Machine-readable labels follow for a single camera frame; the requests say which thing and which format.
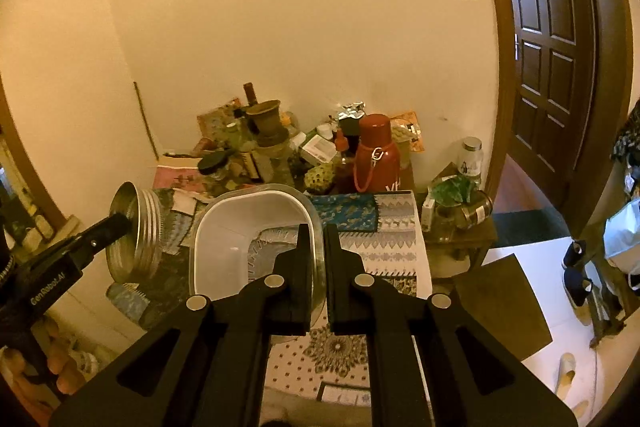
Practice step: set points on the labelled glass jar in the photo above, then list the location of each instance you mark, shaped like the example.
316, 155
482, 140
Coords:
477, 209

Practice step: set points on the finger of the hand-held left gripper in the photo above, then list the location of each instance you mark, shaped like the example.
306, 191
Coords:
102, 232

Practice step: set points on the small wooden side table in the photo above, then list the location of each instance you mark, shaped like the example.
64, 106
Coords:
465, 239

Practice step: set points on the small white box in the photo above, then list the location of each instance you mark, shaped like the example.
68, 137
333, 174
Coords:
427, 216

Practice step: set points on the translucent plastic container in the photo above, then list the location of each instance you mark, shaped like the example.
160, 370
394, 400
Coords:
225, 247

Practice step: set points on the white dotted medallion cloth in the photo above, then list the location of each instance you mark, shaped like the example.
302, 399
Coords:
325, 357

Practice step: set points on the thin wooden stick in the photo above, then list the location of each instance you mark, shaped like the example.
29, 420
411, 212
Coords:
145, 122

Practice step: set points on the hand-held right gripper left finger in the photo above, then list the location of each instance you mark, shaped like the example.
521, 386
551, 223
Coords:
300, 287

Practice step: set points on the glass jar with lid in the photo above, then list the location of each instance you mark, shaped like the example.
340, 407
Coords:
471, 159

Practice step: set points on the dark doormat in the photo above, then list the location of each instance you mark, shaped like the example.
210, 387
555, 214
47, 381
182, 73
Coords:
530, 224

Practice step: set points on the blue floral cloth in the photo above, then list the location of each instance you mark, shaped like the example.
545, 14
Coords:
345, 213

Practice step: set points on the round metal tin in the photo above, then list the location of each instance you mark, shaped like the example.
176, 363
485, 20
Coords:
145, 232

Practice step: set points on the person's left hand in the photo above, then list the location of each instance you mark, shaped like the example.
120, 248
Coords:
65, 362

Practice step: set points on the dark patterned garment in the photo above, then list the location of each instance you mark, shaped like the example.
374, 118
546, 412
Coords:
627, 137

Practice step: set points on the white carton box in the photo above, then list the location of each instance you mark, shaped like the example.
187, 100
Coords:
317, 149

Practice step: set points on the dark glass bottle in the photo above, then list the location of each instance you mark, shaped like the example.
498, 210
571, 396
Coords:
250, 94

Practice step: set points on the brown panelled wooden door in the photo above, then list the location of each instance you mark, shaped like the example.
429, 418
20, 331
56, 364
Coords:
545, 57

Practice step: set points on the black lidded jar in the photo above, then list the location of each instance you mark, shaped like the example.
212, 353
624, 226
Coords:
214, 161

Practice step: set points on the dark canvas shoe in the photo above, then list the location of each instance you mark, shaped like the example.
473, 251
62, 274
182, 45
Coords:
575, 256
577, 292

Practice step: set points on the red thermos flask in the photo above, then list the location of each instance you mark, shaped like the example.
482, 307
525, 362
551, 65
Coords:
377, 167

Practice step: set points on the pink floral cloth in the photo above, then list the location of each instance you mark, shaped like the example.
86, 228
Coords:
175, 179

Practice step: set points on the orange snack packet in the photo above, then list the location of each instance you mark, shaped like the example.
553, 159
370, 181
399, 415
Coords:
407, 132

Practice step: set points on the wooden stool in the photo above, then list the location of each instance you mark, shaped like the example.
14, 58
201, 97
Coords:
500, 302

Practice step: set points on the silver foil wrapper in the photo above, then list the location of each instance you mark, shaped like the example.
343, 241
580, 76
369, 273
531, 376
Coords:
352, 111

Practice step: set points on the brass mortar pot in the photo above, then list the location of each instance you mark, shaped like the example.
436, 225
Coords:
265, 119

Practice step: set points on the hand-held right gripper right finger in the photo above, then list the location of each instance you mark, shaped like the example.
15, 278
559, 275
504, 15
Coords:
335, 292

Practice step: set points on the pale slipper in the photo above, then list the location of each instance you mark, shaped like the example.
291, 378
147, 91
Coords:
564, 374

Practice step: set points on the white plastic bag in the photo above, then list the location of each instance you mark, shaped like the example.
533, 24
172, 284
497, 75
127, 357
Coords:
625, 237

